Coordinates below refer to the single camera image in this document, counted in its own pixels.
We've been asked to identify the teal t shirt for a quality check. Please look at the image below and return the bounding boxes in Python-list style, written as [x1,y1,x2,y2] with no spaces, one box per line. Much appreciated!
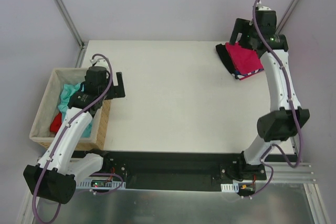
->
[57,83,92,138]

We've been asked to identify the pink t shirt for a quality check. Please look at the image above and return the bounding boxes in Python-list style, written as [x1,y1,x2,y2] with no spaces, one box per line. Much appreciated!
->
[225,42,263,74]

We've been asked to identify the patterned t shirt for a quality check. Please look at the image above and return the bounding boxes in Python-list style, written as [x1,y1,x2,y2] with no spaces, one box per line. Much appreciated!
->
[232,69,264,81]

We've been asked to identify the wicker basket with cloth liner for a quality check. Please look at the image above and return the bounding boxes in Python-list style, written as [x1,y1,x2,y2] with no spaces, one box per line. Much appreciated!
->
[29,68,111,151]

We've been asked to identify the black t shirt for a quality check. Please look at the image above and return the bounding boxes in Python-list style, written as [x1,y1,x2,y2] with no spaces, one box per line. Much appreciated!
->
[215,44,238,79]

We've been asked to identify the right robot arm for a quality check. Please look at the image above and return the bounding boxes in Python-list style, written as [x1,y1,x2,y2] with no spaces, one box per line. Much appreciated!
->
[109,36,309,179]

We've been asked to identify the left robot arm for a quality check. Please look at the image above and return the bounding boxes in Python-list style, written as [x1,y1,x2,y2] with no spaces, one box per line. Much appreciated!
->
[23,66,125,204]

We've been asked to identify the red t shirt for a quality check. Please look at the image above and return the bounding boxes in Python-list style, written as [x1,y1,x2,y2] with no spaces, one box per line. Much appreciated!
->
[49,112,62,133]

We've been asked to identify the aluminium frame post right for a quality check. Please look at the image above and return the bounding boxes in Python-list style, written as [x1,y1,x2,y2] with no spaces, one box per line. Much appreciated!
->
[265,0,320,50]

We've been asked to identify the aluminium frame post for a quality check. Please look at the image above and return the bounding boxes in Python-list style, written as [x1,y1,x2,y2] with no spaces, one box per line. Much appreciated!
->
[39,0,87,50]
[265,0,320,50]

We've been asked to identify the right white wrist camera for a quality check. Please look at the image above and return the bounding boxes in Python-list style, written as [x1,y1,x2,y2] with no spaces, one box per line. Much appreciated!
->
[256,2,272,11]

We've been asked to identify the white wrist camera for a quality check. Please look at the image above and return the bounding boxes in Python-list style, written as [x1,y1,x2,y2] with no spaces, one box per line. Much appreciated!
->
[90,58,109,69]
[256,2,272,11]

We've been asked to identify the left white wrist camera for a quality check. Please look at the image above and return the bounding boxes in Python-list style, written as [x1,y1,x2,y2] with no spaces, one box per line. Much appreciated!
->
[90,58,109,69]

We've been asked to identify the aluminium frame post left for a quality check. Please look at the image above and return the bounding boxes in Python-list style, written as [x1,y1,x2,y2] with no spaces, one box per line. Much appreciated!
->
[39,0,87,50]

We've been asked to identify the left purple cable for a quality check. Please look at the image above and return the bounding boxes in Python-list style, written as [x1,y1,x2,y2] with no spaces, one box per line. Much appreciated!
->
[31,53,124,224]

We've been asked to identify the purple cable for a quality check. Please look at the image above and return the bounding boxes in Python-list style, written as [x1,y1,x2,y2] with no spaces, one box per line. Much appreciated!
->
[232,0,306,202]
[31,53,124,224]

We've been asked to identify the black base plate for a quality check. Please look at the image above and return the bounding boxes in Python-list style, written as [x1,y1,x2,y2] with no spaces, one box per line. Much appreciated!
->
[70,150,267,190]

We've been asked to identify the aluminium rail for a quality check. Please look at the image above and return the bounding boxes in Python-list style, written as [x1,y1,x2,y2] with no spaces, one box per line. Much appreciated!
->
[266,162,317,184]

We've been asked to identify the right white cable duct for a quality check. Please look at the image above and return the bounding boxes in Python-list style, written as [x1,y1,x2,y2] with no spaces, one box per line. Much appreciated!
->
[220,183,239,193]

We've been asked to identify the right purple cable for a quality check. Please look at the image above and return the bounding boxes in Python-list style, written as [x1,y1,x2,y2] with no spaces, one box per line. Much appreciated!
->
[232,0,306,202]

